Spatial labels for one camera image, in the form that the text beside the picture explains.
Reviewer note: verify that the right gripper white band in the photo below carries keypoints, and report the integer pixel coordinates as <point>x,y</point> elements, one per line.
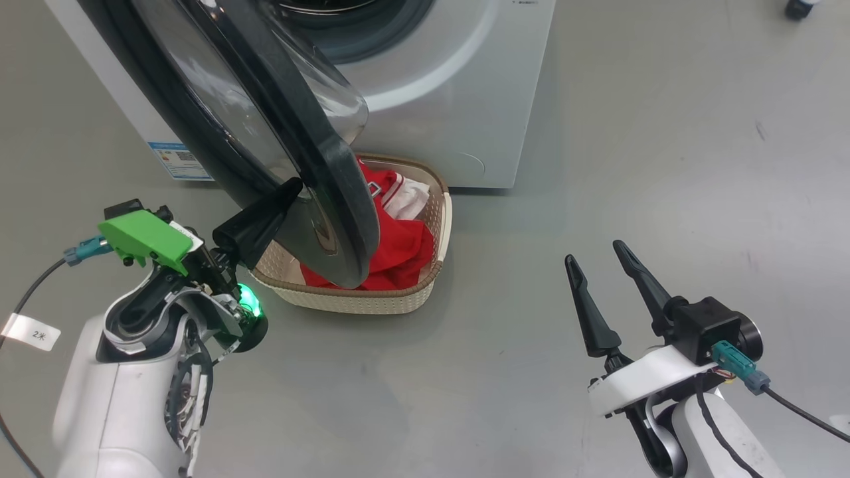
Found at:
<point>651,382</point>

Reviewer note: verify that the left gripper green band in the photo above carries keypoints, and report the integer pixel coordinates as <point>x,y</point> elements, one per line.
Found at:
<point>146,239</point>

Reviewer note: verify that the round black glass machine door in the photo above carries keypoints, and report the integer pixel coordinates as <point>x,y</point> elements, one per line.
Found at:
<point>219,113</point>

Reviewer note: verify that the red and white garment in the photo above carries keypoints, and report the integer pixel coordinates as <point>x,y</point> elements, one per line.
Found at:
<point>402,245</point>

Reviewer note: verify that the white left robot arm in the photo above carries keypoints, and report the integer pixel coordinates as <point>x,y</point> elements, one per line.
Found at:
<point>119,411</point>

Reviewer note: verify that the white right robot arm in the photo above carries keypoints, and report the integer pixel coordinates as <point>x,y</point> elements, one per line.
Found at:
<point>724,445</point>

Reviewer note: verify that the cream basket with brown rim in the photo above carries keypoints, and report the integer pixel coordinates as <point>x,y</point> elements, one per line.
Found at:
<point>372,302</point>

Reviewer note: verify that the white front-load washing machine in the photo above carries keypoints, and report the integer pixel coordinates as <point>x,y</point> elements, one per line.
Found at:
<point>451,99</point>

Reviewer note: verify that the blue energy label sticker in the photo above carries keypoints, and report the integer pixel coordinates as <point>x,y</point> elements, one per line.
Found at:
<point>179,161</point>

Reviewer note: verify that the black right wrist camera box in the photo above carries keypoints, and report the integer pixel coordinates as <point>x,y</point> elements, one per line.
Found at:
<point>704,328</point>

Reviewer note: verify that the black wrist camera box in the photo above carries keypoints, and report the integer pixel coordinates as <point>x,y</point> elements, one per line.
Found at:
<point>704,328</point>
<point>123,207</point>

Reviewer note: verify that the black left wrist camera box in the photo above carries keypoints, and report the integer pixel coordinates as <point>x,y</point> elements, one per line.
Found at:
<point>123,207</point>

